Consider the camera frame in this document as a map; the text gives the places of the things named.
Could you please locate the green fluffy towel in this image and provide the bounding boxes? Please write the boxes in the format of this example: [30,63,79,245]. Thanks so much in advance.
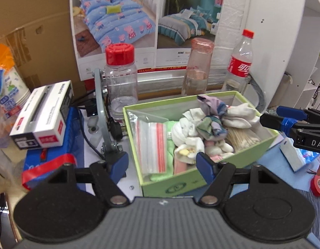
[150,121,177,182]

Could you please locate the white knotted towel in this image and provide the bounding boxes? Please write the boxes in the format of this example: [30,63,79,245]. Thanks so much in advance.
[171,117,205,165]

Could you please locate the purple patterned cloth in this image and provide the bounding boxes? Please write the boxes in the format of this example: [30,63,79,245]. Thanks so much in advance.
[196,94,228,141]

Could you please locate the clear zip bag pack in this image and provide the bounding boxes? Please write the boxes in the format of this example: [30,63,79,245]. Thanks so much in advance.
[127,110,168,176]

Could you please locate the cotton swab bag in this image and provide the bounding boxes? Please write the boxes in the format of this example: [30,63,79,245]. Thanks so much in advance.
[226,128,260,152]

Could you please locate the pink tissue pack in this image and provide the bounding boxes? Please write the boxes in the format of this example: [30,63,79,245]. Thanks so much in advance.
[210,152,234,162]

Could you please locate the pink sponge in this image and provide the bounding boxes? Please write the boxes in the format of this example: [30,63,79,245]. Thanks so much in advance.
[174,159,196,175]

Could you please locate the blue Vinda tissue pack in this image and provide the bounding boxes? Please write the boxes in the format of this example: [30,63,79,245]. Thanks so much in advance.
[279,137,320,172]

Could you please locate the blue table mat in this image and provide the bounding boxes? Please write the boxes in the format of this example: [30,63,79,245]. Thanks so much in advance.
[253,144,320,247]

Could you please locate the green cardboard box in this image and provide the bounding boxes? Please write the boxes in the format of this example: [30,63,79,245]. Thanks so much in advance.
[123,92,278,197]

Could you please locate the Coca-Cola plastic bottle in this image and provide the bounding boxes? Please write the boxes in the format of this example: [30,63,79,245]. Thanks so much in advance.
[222,29,254,93]

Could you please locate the red electrical tape roll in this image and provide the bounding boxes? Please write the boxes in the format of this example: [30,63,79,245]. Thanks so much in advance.
[310,171,320,197]

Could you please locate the blue power supply box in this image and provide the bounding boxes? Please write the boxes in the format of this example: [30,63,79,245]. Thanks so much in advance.
[21,107,85,190]

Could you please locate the black white pen box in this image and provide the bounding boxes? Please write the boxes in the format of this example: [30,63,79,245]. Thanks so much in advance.
[10,80,73,150]

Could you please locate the white shelf unit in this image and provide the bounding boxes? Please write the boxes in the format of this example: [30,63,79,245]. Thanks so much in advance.
[246,0,320,111]

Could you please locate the red lid clear jar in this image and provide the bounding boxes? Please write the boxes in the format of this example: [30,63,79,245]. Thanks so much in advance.
[105,43,138,119]

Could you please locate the bedding poster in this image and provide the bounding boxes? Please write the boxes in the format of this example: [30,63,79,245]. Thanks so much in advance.
[70,0,223,80]

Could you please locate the black power cable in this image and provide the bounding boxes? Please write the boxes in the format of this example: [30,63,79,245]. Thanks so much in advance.
[71,90,109,161]

